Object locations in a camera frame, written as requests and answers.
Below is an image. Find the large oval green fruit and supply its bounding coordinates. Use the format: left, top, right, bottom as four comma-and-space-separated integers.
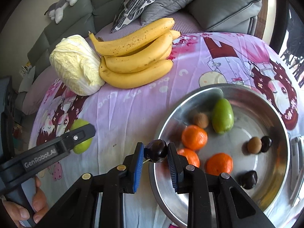
211, 98, 235, 134

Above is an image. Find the small yellow printed packet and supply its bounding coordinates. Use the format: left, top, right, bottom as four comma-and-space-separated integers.
20, 62, 32, 76

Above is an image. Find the small round green fruit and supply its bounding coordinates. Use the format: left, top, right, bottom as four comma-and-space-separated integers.
70, 119, 93, 154

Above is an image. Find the black white patterned cushion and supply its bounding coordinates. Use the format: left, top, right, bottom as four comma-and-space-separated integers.
111, 0, 180, 33

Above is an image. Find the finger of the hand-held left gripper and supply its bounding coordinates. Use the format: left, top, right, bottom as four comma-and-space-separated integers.
57, 123, 97, 152

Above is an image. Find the yellow banana bunch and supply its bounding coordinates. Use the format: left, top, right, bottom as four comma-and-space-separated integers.
88, 18, 181, 89

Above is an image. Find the dark cherry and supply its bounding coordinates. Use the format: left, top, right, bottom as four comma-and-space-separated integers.
144, 139, 168, 163
239, 170, 258, 190
260, 136, 273, 153

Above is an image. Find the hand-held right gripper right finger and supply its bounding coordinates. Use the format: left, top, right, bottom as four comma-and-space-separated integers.
168, 142, 276, 228

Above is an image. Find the grey fabric cushion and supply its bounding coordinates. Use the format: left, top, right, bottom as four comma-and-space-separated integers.
140, 0, 218, 25

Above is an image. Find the grey sofa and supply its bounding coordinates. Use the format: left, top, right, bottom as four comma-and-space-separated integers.
27, 0, 136, 81

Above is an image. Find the person's left hand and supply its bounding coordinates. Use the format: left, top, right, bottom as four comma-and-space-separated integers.
1, 176, 49, 227

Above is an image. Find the printed pink cartoon blanket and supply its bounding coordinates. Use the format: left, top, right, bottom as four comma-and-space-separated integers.
28, 32, 302, 228

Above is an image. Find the pink sofa seat mat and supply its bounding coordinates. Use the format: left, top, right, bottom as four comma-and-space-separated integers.
22, 17, 202, 114

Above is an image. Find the grey white plush toy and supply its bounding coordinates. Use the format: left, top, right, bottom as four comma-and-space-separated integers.
44, 0, 83, 24

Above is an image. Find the grey leather cushion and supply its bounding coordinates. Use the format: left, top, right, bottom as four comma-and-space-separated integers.
185, 0, 263, 32

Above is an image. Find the pale grey pillow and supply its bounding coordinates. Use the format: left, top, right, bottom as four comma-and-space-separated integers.
18, 66, 36, 93

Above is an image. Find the round steel plate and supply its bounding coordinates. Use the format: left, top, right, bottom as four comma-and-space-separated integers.
148, 84, 291, 228

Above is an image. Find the napa cabbage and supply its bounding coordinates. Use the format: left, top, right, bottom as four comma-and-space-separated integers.
49, 35, 105, 96

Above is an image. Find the orange mandarin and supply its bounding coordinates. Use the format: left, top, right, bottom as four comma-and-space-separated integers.
177, 148, 200, 169
205, 153, 234, 176
182, 125, 208, 151

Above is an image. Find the small brown round fruit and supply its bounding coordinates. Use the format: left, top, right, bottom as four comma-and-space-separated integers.
247, 136, 262, 154
192, 112, 209, 129

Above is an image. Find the dark blue cabinet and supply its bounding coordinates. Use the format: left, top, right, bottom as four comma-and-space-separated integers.
0, 76, 15, 157

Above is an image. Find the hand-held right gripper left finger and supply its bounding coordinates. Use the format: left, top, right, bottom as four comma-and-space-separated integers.
36, 142, 145, 228

